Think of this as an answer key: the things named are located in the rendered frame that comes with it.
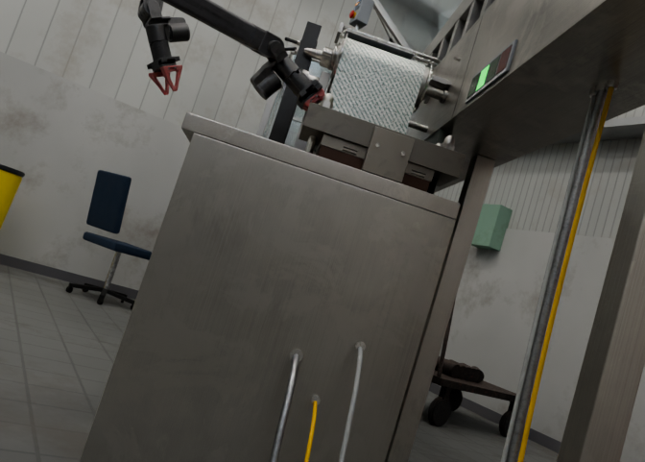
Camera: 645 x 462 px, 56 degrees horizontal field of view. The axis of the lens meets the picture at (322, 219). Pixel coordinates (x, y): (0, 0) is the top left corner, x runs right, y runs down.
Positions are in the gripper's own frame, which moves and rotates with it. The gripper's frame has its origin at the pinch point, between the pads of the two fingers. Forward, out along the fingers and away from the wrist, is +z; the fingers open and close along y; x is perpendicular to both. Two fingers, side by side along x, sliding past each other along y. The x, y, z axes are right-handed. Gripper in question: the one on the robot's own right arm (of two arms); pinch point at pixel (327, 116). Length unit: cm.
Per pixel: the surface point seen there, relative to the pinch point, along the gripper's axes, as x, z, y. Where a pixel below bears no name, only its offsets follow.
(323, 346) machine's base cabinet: -42, 41, 26
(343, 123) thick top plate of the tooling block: -3.5, 6.0, 20.0
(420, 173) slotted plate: 3.3, 27.4, 18.0
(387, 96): 16.1, 6.6, 0.3
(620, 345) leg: -10, 62, 77
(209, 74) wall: 42, -146, -393
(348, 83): 10.5, -3.1, 0.2
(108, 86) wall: -35, -184, -361
